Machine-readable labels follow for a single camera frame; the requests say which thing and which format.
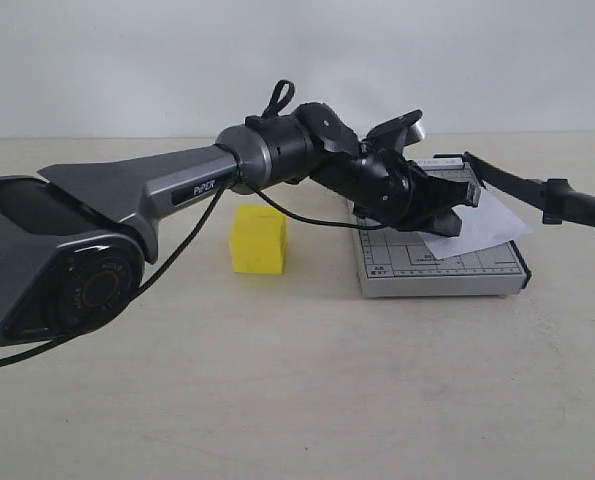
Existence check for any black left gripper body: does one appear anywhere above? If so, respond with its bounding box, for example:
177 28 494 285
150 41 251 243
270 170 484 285
310 148 430 231

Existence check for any white paper sheet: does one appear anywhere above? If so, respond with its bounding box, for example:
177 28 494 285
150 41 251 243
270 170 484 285
420 189 533 260

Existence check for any yellow foam cube block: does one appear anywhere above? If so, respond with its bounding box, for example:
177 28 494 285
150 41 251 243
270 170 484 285
229 204 288 275

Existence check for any black cutter blade lever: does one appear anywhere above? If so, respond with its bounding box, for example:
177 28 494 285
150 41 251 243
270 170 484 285
463 152 595 230

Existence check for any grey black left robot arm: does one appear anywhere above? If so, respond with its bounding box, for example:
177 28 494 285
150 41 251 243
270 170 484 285
0 103 480 347

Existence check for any grey paper cutter base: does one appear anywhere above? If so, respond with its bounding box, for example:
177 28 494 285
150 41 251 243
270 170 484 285
351 157 531 298

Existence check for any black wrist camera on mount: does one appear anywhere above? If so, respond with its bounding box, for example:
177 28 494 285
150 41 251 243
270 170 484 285
364 109 426 153

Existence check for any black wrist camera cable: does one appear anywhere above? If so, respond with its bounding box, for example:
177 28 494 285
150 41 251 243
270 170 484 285
0 79 428 372

